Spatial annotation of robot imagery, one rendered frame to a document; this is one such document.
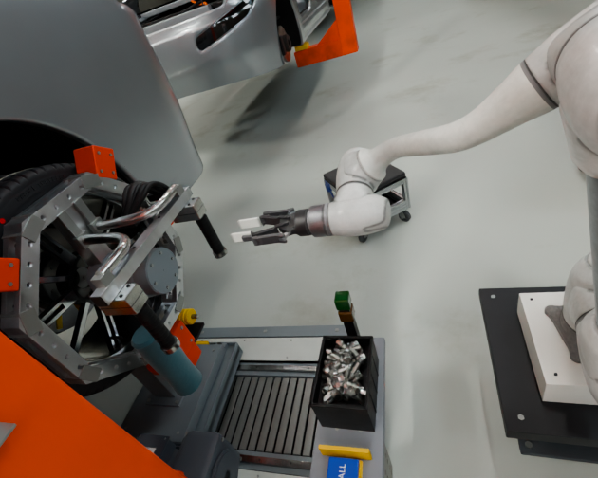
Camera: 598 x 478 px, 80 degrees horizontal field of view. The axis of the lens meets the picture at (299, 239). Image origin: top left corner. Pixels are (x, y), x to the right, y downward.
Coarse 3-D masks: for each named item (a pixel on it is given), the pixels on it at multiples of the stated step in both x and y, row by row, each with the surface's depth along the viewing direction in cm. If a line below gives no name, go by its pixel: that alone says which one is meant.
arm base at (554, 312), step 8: (544, 312) 105; (552, 312) 102; (560, 312) 101; (552, 320) 101; (560, 320) 99; (560, 328) 98; (568, 328) 95; (568, 336) 95; (568, 344) 94; (576, 344) 93; (576, 352) 92; (576, 360) 91
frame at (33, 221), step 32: (64, 192) 87; (96, 192) 100; (32, 224) 79; (32, 256) 78; (32, 288) 78; (32, 320) 77; (160, 320) 119; (32, 352) 81; (64, 352) 83; (128, 352) 106
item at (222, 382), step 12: (228, 348) 161; (240, 348) 162; (228, 360) 156; (228, 372) 151; (216, 384) 148; (228, 384) 150; (216, 396) 141; (204, 408) 141; (216, 408) 140; (204, 420) 137; (216, 420) 140
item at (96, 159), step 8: (80, 152) 97; (88, 152) 96; (96, 152) 97; (104, 152) 99; (112, 152) 102; (80, 160) 98; (88, 160) 97; (96, 160) 96; (104, 160) 99; (112, 160) 102; (80, 168) 98; (88, 168) 97; (96, 168) 96; (104, 168) 99; (112, 168) 101; (104, 176) 99; (112, 176) 101
